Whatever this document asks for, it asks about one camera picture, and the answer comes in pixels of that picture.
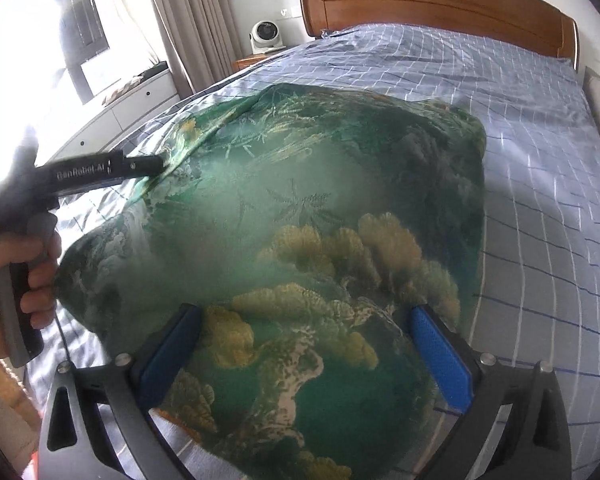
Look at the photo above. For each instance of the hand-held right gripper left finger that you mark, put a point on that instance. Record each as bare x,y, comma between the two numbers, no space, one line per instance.
172,355

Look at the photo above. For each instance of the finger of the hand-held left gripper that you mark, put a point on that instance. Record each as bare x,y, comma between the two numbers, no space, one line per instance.
145,165

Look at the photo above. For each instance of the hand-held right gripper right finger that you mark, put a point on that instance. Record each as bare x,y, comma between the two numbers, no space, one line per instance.
442,355

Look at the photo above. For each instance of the green printed padded jacket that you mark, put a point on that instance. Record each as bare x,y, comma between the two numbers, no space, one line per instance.
280,210

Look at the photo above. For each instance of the white window seat cabinet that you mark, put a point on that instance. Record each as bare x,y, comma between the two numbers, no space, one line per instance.
140,102

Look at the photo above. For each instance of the window seat cushion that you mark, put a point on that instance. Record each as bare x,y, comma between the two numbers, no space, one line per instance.
140,76

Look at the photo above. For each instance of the white sheer curtain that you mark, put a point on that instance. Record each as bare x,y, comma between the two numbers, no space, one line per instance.
130,25

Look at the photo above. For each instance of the wooden nightstand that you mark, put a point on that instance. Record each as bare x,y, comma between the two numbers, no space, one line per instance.
250,62

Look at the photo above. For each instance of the window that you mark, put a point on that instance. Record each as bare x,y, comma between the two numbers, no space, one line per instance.
80,25

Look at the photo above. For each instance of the beige curtain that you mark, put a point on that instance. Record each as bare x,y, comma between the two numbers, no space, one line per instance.
195,20

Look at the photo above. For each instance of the white desk fan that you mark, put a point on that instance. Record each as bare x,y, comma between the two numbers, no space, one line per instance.
267,35

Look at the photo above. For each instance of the wooden bed headboard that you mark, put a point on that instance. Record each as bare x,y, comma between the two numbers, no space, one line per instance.
430,0

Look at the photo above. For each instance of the white wall socket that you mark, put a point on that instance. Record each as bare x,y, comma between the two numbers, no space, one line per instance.
289,11

